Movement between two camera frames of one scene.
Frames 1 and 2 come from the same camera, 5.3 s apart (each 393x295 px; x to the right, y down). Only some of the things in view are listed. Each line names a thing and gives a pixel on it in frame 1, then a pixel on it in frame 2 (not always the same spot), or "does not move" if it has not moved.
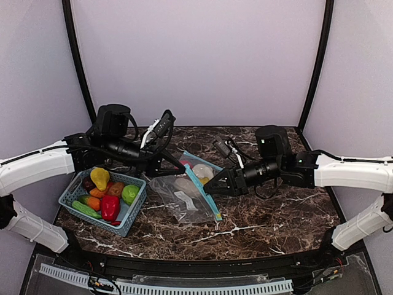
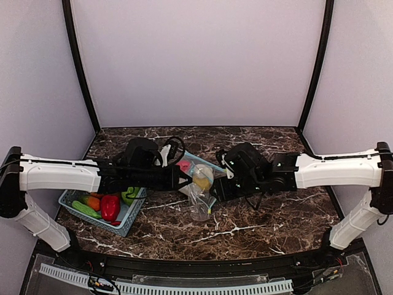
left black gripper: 153,163 -> 173,179
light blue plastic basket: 76,189 does not move
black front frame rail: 129,266 does not move
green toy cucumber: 85,209 does not move
